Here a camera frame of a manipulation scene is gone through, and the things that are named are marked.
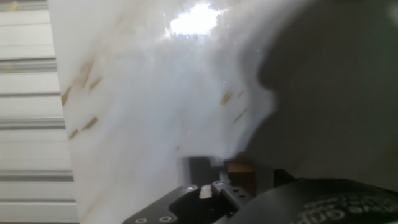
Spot white marble pattern board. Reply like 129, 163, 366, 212
48, 0, 398, 224

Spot tiny wooden cube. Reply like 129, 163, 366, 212
226, 163, 257, 197

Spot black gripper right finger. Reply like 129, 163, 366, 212
273, 169, 296, 187

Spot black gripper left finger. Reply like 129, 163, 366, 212
123, 180, 256, 224

